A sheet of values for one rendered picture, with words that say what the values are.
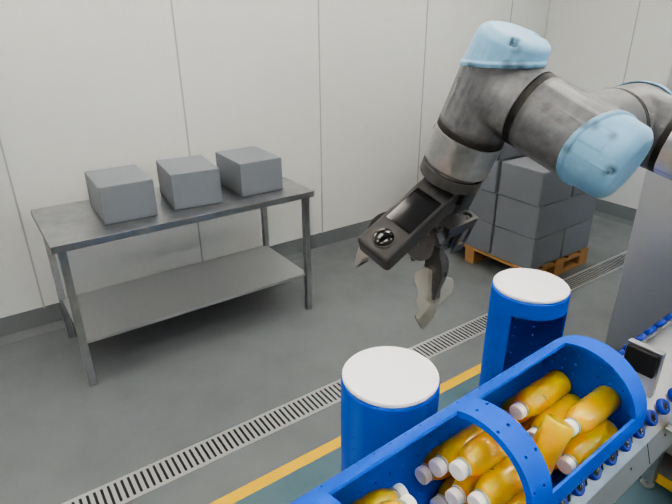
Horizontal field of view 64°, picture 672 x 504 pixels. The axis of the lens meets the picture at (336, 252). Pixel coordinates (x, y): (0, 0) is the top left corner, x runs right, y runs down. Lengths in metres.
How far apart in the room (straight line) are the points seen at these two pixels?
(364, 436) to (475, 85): 1.17
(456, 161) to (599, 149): 0.14
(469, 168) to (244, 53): 3.68
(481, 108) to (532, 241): 3.77
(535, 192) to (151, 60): 2.83
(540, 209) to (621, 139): 3.71
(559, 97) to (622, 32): 5.60
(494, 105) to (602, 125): 0.10
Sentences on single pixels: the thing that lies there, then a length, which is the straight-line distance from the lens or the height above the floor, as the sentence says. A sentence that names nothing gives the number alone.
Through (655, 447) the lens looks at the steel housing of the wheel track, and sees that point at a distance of 1.82.
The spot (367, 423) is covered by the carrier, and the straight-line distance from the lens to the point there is 1.53.
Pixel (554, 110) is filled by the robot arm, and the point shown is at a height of 1.90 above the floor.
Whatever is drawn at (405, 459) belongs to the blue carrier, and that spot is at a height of 1.07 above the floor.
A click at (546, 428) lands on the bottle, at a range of 1.35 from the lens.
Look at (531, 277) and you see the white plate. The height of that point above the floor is 1.04.
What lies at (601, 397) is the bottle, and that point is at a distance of 1.48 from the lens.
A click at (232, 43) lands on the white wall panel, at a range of 4.16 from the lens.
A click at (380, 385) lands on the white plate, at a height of 1.04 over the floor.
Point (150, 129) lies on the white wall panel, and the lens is 3.99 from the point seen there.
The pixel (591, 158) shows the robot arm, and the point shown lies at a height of 1.87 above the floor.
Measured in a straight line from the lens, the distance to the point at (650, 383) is 1.87.
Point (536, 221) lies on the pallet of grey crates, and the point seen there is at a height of 0.55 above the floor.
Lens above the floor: 1.98
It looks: 24 degrees down
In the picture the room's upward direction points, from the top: straight up
